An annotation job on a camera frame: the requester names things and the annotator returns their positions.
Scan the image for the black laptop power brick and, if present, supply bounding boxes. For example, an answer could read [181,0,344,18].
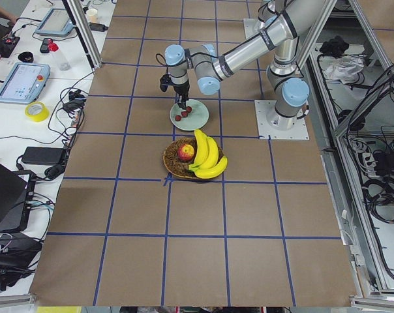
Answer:
[22,147,65,165]

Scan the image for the brown wicker basket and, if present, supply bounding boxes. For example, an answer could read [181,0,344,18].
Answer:
[163,138,225,179]

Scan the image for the aluminium frame post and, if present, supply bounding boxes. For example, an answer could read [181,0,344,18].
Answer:
[62,0,102,70]

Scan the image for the black computer monitor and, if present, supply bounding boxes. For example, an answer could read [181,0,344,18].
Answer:
[0,163,35,233]

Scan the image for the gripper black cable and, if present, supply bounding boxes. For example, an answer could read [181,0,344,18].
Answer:
[155,52,170,79]

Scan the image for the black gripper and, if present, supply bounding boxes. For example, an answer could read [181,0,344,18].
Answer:
[159,74,190,109]

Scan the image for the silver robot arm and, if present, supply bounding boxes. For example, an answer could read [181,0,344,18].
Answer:
[160,1,325,130]
[258,0,279,27]

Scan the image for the far teach pendant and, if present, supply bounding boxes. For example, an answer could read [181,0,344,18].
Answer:
[35,8,74,37]

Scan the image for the yellow banana bunch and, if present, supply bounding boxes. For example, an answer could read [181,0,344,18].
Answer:
[189,129,228,179]

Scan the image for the teach pendant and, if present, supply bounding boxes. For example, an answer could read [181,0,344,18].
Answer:
[0,63,50,104]
[35,8,74,37]

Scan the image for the black phone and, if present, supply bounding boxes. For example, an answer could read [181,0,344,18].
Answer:
[40,38,53,54]

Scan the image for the black bowl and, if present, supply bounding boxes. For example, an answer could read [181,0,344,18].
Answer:
[18,52,34,63]

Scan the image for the near teach pendant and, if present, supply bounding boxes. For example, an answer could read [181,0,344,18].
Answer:
[0,63,50,104]

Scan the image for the crumpled white cloth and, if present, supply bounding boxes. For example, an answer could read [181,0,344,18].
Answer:
[324,56,365,84]

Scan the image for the paper cup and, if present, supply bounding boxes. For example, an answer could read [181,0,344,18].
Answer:
[86,8,98,23]

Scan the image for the yellow tape roll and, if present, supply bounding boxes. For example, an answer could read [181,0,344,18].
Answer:
[25,101,50,123]

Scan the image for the red apple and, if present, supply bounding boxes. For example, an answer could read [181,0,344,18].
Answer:
[177,143,195,162]

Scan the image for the coiled black cables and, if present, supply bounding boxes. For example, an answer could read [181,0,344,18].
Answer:
[361,175,394,226]

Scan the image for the clear bottle red cap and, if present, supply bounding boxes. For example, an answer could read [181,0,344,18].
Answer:
[48,41,71,71]

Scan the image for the light green plate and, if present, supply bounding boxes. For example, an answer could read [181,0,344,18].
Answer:
[170,99,209,131]

